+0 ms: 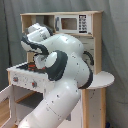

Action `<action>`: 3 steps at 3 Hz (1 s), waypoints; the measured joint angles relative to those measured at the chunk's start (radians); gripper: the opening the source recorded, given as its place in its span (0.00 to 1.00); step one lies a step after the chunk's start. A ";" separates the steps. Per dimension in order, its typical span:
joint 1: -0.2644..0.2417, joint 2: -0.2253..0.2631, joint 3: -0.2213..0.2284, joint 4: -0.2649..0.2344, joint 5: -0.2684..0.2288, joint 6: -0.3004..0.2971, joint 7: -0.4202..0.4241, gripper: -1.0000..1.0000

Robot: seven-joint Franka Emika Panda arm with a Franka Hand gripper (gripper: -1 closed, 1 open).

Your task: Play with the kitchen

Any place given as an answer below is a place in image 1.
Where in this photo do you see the white microwave door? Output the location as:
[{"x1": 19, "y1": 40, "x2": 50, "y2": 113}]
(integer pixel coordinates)
[{"x1": 55, "y1": 14, "x2": 92, "y2": 34}]

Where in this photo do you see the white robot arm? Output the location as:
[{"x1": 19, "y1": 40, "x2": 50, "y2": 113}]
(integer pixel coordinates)
[{"x1": 18, "y1": 23, "x2": 93, "y2": 128}]

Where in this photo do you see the wooden toy kitchen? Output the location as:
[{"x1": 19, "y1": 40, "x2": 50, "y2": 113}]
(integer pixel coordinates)
[{"x1": 8, "y1": 11, "x2": 114, "y2": 128}]

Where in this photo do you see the black toy faucet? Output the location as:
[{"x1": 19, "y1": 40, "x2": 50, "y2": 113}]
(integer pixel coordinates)
[{"x1": 83, "y1": 51, "x2": 94, "y2": 66}]

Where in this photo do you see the black toy stovetop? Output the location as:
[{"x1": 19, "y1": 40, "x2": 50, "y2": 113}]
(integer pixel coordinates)
[{"x1": 16, "y1": 64, "x2": 45, "y2": 74}]

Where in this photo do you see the left red oven knob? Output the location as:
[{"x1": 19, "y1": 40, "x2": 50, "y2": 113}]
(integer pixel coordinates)
[{"x1": 12, "y1": 76, "x2": 19, "y2": 83}]

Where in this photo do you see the white oven door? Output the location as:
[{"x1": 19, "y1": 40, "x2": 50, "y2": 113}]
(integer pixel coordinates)
[{"x1": 0, "y1": 86, "x2": 14, "y2": 110}]

